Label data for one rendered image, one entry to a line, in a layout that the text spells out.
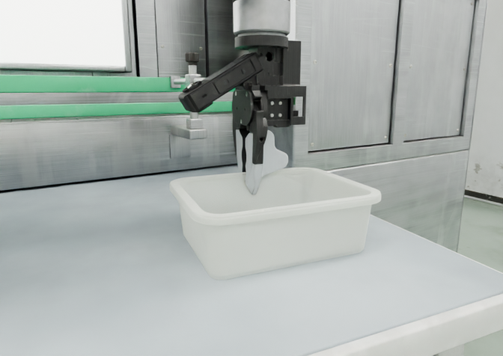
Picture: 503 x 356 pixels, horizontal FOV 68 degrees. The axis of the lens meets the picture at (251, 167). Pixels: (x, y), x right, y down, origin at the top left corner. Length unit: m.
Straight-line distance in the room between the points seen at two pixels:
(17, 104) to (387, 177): 0.87
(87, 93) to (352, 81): 0.59
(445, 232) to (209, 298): 1.08
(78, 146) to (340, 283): 0.59
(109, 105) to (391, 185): 0.74
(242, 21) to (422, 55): 0.73
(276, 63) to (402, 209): 0.73
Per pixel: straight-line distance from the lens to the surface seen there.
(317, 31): 0.88
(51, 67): 0.99
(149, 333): 0.33
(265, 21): 0.49
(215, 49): 1.14
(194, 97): 0.48
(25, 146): 0.82
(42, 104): 0.83
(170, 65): 1.10
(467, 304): 0.41
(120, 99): 0.85
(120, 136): 0.83
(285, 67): 0.52
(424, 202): 1.23
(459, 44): 1.29
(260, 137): 0.49
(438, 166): 1.25
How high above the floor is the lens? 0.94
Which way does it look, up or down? 12 degrees down
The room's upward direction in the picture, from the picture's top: straight up
